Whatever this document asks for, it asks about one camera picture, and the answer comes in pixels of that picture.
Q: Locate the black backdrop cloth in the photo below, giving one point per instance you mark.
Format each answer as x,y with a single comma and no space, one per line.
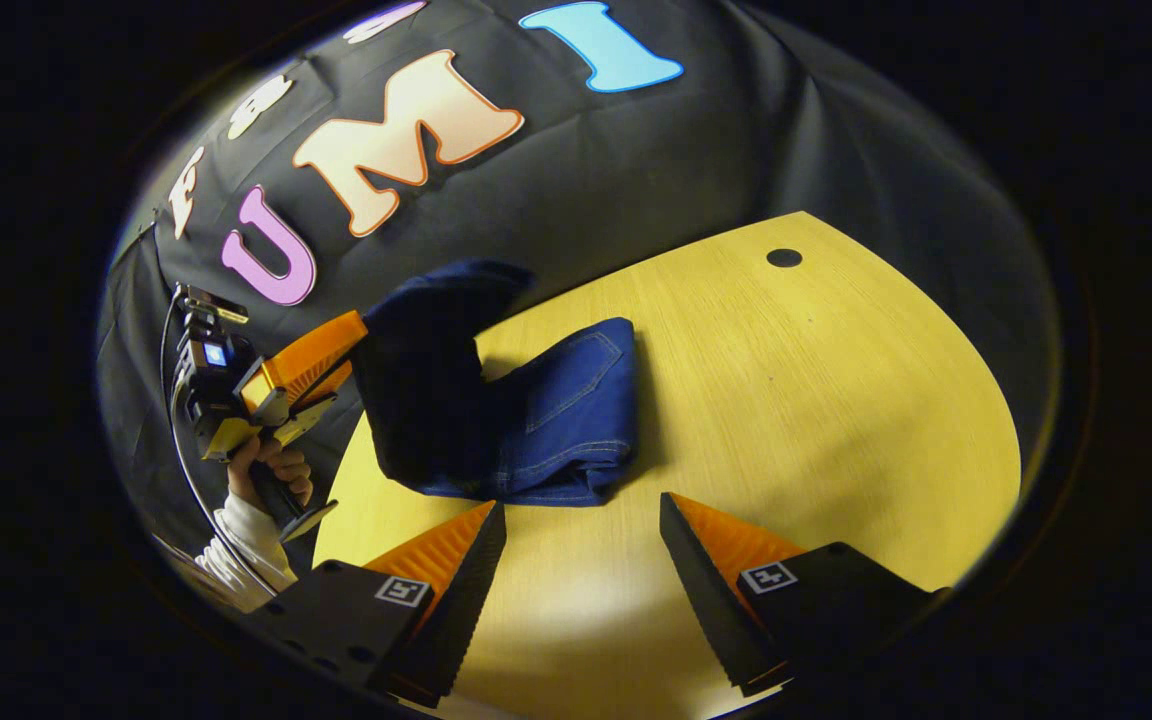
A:
636,170

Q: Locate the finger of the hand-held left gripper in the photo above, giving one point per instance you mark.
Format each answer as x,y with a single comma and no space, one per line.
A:
311,410
316,355

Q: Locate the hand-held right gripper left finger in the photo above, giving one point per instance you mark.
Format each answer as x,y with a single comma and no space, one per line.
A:
466,590

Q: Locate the blue denim jeans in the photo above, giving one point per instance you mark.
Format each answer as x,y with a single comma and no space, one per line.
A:
556,420

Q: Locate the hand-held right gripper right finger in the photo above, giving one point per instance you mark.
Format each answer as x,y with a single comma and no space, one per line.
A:
701,600

